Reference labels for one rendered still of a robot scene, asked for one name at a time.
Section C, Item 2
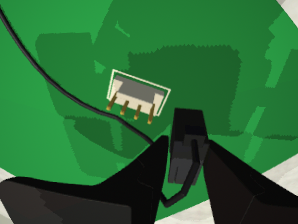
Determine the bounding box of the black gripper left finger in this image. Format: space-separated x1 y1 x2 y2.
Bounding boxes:
0 135 169 224

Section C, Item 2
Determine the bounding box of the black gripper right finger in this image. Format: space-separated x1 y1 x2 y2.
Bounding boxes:
204 140 298 224

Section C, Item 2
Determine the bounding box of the green circuit board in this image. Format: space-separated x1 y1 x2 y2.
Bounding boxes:
0 0 298 185

